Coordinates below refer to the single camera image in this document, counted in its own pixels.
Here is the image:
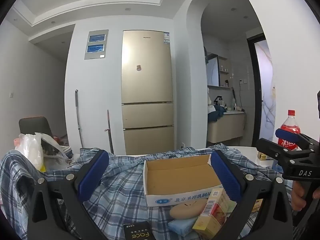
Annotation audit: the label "yellow red box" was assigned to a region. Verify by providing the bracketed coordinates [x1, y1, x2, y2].
[192, 195, 229, 239]

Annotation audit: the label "small gold box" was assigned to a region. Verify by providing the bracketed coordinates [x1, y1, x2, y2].
[257, 151, 274, 161]

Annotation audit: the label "grey mop handle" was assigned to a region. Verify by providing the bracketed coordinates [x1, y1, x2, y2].
[75, 89, 84, 148]

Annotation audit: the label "dark blue garment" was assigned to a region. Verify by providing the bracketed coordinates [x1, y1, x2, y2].
[208, 104, 227, 123]

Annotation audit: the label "bathroom mirror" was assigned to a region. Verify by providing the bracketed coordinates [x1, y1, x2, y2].
[206, 52, 221, 87]

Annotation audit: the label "blue plaid shirt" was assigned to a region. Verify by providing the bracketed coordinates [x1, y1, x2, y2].
[0, 144, 293, 240]

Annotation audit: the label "black door frame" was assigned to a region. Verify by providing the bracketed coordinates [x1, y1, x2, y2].
[247, 33, 267, 148]

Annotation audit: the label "person's right hand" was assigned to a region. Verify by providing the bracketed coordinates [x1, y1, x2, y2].
[291, 180, 307, 212]

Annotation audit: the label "beige round soft toy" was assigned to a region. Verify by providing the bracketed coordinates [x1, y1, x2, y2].
[169, 201, 208, 219]

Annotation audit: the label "dark stick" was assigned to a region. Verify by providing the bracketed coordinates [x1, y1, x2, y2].
[104, 109, 114, 154]

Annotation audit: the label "white plastic bag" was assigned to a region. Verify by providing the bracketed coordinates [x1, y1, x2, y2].
[14, 132, 71, 173]

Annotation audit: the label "gold refrigerator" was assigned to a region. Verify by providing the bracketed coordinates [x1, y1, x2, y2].
[121, 30, 175, 155]

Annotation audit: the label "grey wall panel blue screens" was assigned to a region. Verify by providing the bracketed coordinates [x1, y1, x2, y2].
[84, 29, 109, 61]

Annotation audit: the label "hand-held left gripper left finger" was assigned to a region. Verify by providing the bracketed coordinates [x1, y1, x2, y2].
[27, 149, 110, 240]

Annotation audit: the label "grey chair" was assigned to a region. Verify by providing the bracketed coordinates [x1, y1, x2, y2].
[19, 116, 54, 137]

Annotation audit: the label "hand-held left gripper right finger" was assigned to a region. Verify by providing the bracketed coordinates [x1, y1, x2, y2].
[210, 150, 293, 240]

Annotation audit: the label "red soda bottle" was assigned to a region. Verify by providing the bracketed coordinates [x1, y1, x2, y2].
[278, 110, 302, 152]

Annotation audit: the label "yellow blue box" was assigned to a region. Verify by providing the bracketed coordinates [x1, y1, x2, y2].
[251, 199, 263, 212]

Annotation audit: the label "beige vanity cabinet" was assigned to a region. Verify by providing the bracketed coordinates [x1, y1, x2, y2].
[207, 111, 247, 144]

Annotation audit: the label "light blue packet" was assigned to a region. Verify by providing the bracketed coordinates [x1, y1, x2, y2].
[167, 216, 199, 236]

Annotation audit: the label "black box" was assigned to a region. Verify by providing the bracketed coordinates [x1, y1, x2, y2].
[123, 221, 152, 240]

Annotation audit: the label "pale yellow box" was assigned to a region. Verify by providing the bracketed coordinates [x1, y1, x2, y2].
[209, 189, 238, 214]

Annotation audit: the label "cardboard box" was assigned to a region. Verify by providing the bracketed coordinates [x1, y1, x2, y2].
[143, 154, 226, 207]

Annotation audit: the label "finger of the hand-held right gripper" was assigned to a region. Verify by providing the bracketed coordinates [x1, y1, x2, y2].
[255, 137, 313, 171]
[275, 128, 320, 151]

